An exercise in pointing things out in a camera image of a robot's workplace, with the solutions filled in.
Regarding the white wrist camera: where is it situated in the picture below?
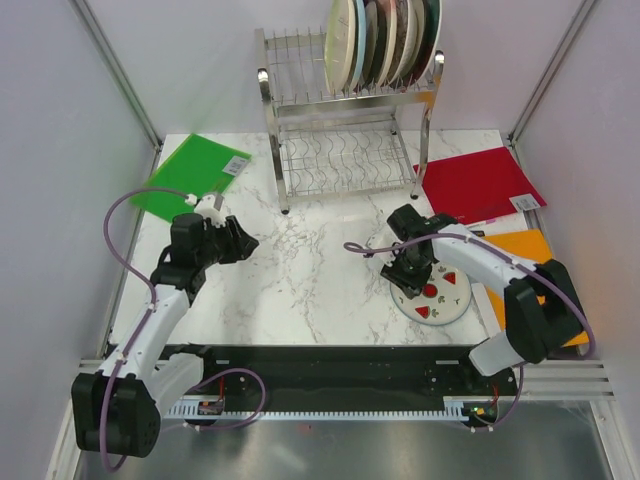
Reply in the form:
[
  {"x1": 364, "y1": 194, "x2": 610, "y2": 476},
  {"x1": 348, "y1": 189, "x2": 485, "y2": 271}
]
[
  {"x1": 365, "y1": 226, "x2": 400, "y2": 266},
  {"x1": 194, "y1": 192, "x2": 225, "y2": 227}
]

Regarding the red folder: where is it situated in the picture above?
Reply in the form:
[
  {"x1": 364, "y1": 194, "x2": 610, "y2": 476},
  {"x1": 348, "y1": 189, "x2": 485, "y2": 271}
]
[{"x1": 422, "y1": 147, "x2": 547, "y2": 225}]

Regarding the white floral plate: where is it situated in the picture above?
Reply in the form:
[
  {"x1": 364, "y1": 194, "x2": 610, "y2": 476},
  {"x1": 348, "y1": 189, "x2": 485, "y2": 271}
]
[{"x1": 396, "y1": 1, "x2": 430, "y2": 86}]

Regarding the cream and blue plate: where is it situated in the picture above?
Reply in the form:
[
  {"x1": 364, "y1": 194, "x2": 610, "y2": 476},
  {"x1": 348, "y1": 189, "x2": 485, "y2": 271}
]
[{"x1": 344, "y1": 0, "x2": 367, "y2": 92}]

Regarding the dark green rimmed plate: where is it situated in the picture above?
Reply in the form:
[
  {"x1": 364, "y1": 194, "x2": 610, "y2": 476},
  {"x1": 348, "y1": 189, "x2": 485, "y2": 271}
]
[{"x1": 410, "y1": 0, "x2": 442, "y2": 83}]

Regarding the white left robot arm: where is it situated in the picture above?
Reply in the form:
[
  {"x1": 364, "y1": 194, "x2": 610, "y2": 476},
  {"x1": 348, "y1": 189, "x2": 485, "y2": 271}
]
[{"x1": 71, "y1": 213, "x2": 259, "y2": 458}]

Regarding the white slotted cable duct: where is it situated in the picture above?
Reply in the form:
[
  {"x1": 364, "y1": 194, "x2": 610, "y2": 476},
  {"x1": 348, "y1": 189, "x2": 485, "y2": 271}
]
[{"x1": 164, "y1": 396, "x2": 469, "y2": 422}]

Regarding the steel two-tier dish rack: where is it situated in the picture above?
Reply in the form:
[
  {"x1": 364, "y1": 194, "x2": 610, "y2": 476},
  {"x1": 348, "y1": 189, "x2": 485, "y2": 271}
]
[{"x1": 254, "y1": 28, "x2": 445, "y2": 214}]

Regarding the cream plate with twig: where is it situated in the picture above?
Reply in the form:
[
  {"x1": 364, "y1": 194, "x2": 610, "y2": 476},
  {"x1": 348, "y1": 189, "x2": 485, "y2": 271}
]
[{"x1": 324, "y1": 0, "x2": 356, "y2": 94}]

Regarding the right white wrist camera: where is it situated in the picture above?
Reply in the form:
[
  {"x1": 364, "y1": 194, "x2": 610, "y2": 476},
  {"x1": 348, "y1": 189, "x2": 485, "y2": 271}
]
[{"x1": 365, "y1": 226, "x2": 400, "y2": 266}]

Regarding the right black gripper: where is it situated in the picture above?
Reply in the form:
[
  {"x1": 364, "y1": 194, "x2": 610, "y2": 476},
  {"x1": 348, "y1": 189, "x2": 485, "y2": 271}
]
[{"x1": 380, "y1": 246, "x2": 433, "y2": 300}]

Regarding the green folder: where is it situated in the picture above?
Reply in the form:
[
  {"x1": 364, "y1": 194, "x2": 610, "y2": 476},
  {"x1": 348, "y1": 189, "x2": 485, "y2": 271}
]
[{"x1": 131, "y1": 134, "x2": 252, "y2": 222}]

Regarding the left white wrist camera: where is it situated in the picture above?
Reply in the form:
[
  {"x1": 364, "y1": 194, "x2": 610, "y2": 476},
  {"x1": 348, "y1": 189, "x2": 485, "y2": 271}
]
[{"x1": 194, "y1": 192, "x2": 225, "y2": 227}]

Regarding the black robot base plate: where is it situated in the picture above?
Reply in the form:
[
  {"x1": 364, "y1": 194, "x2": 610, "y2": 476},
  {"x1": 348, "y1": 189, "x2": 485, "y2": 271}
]
[{"x1": 161, "y1": 344, "x2": 517, "y2": 406}]

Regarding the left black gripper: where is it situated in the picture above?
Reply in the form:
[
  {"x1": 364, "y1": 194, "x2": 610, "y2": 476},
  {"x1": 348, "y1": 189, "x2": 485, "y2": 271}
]
[{"x1": 196, "y1": 216, "x2": 258, "y2": 268}]

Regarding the cream brown rim plate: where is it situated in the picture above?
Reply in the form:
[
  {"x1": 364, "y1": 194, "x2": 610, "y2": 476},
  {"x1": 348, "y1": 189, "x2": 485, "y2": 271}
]
[{"x1": 375, "y1": 0, "x2": 417, "y2": 87}]

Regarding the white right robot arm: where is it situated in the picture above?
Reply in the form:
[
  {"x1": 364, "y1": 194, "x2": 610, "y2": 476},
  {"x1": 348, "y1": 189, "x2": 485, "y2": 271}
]
[{"x1": 369, "y1": 204, "x2": 589, "y2": 394}]

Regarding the orange clip file folder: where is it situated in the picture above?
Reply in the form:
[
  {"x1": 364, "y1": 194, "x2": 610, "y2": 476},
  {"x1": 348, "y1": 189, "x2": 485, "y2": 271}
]
[{"x1": 477, "y1": 228, "x2": 589, "y2": 348}]

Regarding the watermelon pattern white plate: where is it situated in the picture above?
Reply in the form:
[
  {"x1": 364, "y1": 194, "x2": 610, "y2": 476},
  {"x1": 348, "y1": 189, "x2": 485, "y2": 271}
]
[{"x1": 390, "y1": 263, "x2": 472, "y2": 327}]

